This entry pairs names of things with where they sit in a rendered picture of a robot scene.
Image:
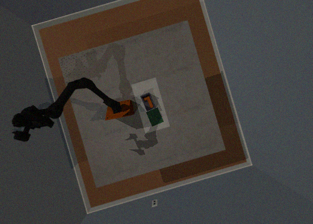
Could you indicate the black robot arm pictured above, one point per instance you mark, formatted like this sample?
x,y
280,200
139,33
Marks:
x,y
55,110

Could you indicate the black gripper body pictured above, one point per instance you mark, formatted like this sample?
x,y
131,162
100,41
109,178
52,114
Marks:
x,y
24,135

